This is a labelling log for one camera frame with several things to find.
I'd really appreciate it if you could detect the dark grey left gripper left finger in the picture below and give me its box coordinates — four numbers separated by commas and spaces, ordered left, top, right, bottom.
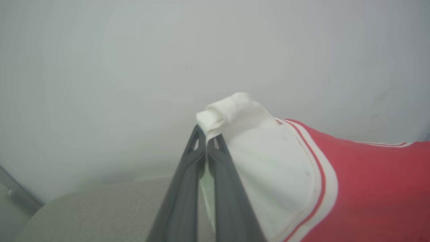
146, 124, 206, 242

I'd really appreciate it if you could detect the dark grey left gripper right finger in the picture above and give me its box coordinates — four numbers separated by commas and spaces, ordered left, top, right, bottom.
206, 133, 268, 242

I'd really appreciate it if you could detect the red and white jersey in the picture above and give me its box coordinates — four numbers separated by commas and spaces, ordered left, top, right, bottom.
196, 92, 430, 242

